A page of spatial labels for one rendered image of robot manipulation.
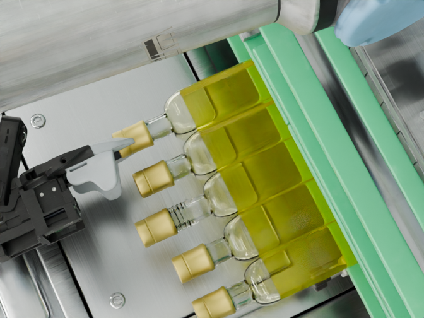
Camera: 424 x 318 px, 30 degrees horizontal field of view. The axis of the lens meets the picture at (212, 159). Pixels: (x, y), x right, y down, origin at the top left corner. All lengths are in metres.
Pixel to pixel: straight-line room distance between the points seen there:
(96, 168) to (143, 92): 0.22
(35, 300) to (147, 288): 0.15
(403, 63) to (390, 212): 0.16
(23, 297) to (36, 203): 0.19
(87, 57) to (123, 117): 0.65
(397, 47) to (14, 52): 0.52
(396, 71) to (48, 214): 0.43
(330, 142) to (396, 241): 0.13
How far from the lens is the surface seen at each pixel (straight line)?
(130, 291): 1.10
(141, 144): 1.00
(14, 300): 1.12
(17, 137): 1.01
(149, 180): 0.98
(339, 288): 1.14
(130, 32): 0.50
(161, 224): 0.96
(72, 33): 0.50
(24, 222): 0.98
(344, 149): 0.88
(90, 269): 1.11
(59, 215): 0.97
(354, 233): 0.93
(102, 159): 0.97
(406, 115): 0.88
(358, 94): 0.90
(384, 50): 0.90
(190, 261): 0.96
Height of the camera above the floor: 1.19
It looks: 8 degrees down
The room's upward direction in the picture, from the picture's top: 114 degrees counter-clockwise
